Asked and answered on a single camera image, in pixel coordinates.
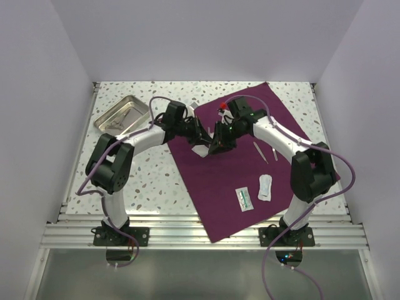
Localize aluminium rail frame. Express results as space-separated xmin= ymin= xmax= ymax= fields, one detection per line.
xmin=41 ymin=81 xmax=368 ymax=250

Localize green white sealed packet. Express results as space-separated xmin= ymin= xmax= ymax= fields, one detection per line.
xmin=235 ymin=187 xmax=254 ymax=212

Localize purple cloth mat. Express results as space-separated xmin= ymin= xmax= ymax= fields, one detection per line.
xmin=168 ymin=83 xmax=308 ymax=243

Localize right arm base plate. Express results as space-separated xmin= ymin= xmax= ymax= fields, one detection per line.
xmin=258 ymin=224 xmax=316 ymax=248

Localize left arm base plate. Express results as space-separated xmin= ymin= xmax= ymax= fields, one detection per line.
xmin=91 ymin=226 xmax=149 ymax=247

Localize silver hemostat forceps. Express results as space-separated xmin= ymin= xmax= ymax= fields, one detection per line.
xmin=106 ymin=109 xmax=130 ymax=130

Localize silver scissors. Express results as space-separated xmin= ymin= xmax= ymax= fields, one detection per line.
xmin=111 ymin=108 xmax=131 ymax=130

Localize stainless steel tray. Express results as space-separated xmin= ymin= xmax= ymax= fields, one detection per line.
xmin=93 ymin=95 xmax=149 ymax=136

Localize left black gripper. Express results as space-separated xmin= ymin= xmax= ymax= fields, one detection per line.
xmin=174 ymin=114 xmax=213 ymax=146

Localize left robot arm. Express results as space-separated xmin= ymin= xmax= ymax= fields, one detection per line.
xmin=77 ymin=100 xmax=212 ymax=246

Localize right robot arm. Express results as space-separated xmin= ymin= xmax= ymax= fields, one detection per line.
xmin=209 ymin=96 xmax=338 ymax=246

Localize white gauze pad far left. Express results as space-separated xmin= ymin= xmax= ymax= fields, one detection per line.
xmin=192 ymin=145 xmax=209 ymax=158

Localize white blue sterile pouch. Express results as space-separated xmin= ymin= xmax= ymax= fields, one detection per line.
xmin=257 ymin=174 xmax=273 ymax=202

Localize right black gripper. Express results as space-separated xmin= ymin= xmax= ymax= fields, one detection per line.
xmin=208 ymin=121 xmax=247 ymax=155

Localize silver straight tweezers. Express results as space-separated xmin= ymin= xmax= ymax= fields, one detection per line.
xmin=253 ymin=142 xmax=269 ymax=164

